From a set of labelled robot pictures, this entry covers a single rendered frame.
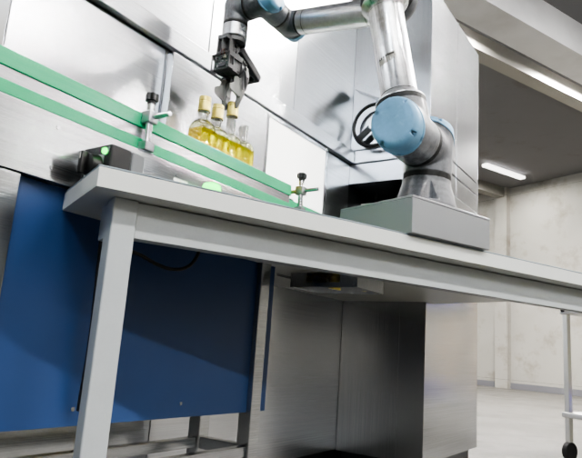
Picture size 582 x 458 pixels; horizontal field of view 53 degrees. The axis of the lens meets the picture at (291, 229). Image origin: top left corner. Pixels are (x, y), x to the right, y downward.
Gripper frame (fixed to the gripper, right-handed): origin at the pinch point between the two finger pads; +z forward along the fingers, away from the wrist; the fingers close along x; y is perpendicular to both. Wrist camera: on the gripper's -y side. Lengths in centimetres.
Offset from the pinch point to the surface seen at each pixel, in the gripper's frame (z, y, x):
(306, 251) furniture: 50, 27, 48
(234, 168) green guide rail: 24.7, 12.1, 13.8
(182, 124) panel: 6.7, 7.8, -12.0
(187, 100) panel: -1.4, 6.8, -12.0
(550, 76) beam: -308, -650, -40
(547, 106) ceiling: -317, -766, -67
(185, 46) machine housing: -17.9, 9.2, -12.7
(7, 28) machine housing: 3, 61, -13
